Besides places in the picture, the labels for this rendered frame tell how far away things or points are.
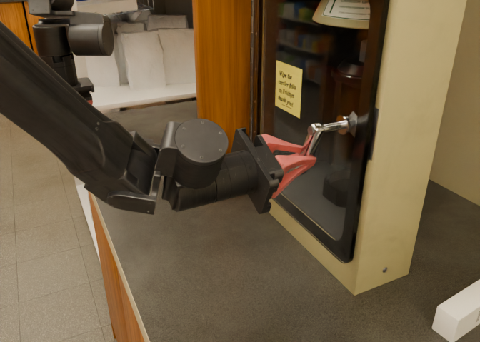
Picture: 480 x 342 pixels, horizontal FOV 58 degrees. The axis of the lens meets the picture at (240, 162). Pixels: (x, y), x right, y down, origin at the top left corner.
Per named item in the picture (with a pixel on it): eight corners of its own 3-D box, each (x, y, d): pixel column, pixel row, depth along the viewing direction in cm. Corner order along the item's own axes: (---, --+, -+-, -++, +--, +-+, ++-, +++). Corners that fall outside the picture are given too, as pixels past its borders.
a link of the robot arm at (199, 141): (121, 148, 56) (106, 207, 51) (123, 88, 47) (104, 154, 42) (213, 165, 58) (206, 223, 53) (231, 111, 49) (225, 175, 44)
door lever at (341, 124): (329, 172, 63) (320, 159, 65) (352, 123, 56) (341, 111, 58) (298, 179, 61) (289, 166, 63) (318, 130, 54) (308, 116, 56)
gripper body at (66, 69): (95, 95, 79) (88, 53, 76) (34, 103, 75) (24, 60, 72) (89, 86, 84) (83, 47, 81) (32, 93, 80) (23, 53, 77)
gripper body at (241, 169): (248, 124, 58) (196, 134, 55) (283, 180, 52) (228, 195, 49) (240, 158, 63) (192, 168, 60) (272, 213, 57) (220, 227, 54)
